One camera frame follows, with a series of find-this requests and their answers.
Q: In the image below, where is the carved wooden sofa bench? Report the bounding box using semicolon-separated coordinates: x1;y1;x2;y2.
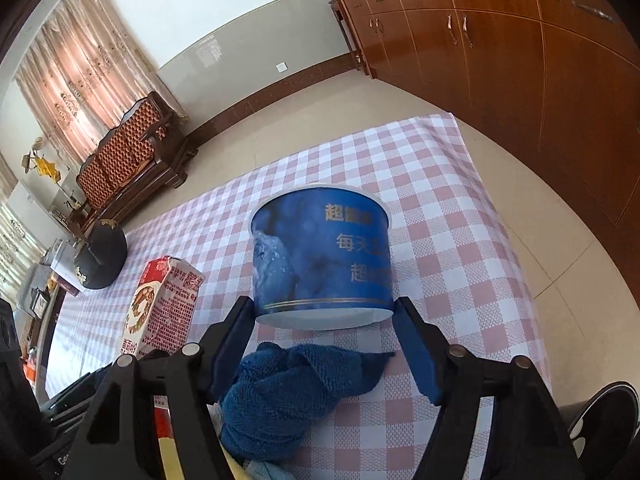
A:
75;91;200;233

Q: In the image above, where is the pink checked tablecloth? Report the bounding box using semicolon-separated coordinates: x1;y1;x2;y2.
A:
44;112;553;480

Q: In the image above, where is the blue towel cloth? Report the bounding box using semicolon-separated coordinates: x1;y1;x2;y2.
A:
220;341;397;463

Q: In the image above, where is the pink patterned curtain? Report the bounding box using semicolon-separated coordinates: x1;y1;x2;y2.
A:
14;0;190;168

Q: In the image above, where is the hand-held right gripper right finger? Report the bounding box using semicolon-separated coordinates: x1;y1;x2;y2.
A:
395;296;586;480

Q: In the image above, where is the small dark wooden table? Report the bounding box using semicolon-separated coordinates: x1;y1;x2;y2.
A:
328;0;365;70

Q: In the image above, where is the yellow cloth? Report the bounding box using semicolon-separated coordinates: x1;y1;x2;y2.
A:
157;435;186;480

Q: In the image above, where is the red milk carton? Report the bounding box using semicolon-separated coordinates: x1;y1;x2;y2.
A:
121;255;203;358

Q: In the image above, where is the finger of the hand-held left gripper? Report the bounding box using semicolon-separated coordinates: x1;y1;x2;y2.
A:
40;367;118;421

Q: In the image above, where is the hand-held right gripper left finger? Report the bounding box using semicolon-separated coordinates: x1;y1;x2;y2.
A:
60;296;257;480

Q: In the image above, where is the black trash bin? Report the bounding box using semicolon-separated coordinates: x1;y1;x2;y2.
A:
565;381;640;480

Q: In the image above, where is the black iron teapot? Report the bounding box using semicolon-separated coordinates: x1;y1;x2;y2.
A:
72;220;128;291

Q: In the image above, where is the blue paper bowl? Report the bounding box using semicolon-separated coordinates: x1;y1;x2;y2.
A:
250;185;396;332

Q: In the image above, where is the brown wooden sideboard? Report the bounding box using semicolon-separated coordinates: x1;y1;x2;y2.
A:
329;0;640;241

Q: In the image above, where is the small picture frame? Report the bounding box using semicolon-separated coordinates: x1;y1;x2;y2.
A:
27;290;53;321

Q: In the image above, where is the yellow hanging decoration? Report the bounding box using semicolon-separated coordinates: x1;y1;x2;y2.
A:
22;137;63;183

